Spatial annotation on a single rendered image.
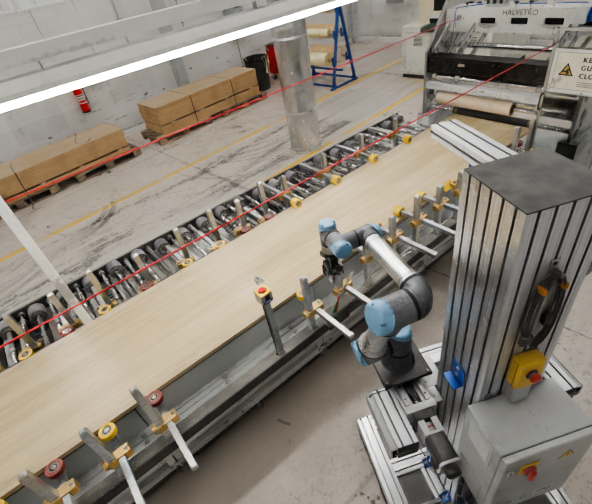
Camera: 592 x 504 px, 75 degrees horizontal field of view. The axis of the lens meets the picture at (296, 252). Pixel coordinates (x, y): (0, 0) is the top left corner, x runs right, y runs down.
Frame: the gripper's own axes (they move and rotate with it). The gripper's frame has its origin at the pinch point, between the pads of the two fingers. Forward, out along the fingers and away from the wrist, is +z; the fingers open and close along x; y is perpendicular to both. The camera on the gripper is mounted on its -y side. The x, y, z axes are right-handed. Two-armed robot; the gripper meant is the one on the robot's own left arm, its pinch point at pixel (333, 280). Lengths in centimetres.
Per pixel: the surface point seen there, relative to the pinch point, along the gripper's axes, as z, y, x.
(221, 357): 58, -23, -69
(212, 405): 62, 4, -78
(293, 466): 132, 18, -47
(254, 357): 70, -25, -51
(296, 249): 41, -83, -4
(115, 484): 62, 29, -128
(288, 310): 58, -45, -22
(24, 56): -112, -26, -86
